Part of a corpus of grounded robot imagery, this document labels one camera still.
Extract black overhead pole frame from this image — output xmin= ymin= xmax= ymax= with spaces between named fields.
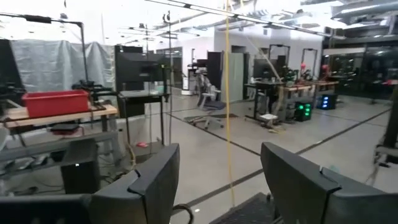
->
xmin=0 ymin=12 xmax=90 ymax=82

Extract black monitor stand cart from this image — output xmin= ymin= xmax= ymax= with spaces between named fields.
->
xmin=117 ymin=90 xmax=171 ymax=147

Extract computer with blue lights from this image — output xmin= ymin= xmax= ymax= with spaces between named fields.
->
xmin=317 ymin=93 xmax=338 ymax=111

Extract yellow hanging cable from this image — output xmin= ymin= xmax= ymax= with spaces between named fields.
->
xmin=224 ymin=0 xmax=236 ymax=208

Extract light wood workbench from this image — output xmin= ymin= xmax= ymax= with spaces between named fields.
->
xmin=0 ymin=104 xmax=121 ymax=162

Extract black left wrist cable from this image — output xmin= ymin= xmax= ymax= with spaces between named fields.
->
xmin=171 ymin=203 xmax=195 ymax=224

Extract grey tarp curtain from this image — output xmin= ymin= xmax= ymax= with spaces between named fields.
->
xmin=9 ymin=39 xmax=116 ymax=93

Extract white office chair blue seat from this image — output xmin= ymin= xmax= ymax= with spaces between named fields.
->
xmin=185 ymin=70 xmax=228 ymax=130

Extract black perforated metal case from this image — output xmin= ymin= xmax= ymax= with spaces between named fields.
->
xmin=208 ymin=192 xmax=280 ymax=224

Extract large black monitor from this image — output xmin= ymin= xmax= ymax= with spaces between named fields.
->
xmin=114 ymin=45 xmax=170 ymax=93

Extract red plastic bin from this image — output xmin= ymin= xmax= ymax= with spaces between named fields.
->
xmin=21 ymin=89 xmax=91 ymax=118

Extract wood top black desk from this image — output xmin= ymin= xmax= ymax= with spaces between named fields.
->
xmin=244 ymin=79 xmax=340 ymax=123

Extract black floor mat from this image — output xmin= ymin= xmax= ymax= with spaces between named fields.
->
xmin=183 ymin=113 xmax=239 ymax=123

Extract computer with green lights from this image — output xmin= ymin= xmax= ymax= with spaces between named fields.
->
xmin=294 ymin=101 xmax=313 ymax=123

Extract black robot arms on workbench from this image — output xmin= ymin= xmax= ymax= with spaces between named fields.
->
xmin=71 ymin=80 xmax=118 ymax=102

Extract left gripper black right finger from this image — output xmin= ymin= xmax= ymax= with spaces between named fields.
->
xmin=260 ymin=141 xmax=398 ymax=224

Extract pale green partition panel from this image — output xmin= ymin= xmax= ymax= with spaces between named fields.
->
xmin=222 ymin=52 xmax=246 ymax=103

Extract black box under workbench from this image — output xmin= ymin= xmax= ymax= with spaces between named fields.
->
xmin=60 ymin=138 xmax=101 ymax=195

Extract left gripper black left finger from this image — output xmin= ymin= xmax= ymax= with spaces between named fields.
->
xmin=90 ymin=142 xmax=182 ymax=224

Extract black desk monitor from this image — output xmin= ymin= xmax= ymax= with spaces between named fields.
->
xmin=252 ymin=58 xmax=281 ymax=80

